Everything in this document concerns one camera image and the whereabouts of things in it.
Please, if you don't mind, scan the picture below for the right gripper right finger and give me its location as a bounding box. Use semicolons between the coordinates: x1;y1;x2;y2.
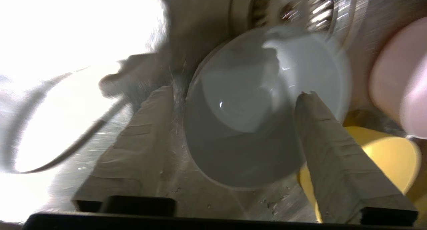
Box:
295;91;419;226

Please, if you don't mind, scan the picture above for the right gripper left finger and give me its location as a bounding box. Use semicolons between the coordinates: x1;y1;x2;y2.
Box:
72;86;176;214

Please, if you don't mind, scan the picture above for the yellow-green bowl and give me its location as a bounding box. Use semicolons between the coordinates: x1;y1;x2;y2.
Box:
298;125;422;224

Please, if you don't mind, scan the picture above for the pink bowl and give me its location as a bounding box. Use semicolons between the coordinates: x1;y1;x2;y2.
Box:
369;17;427;139

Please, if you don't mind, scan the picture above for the white bowl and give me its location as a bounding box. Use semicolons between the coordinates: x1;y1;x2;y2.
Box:
183;24;353;191

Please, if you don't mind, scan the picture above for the stainless steel sink basin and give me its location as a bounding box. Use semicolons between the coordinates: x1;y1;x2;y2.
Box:
0;0;427;230

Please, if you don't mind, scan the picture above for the metal sink drain strainer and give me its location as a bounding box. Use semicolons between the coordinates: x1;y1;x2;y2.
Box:
230;0;369;52

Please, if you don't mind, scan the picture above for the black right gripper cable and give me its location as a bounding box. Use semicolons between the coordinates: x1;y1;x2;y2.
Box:
2;66;132;174

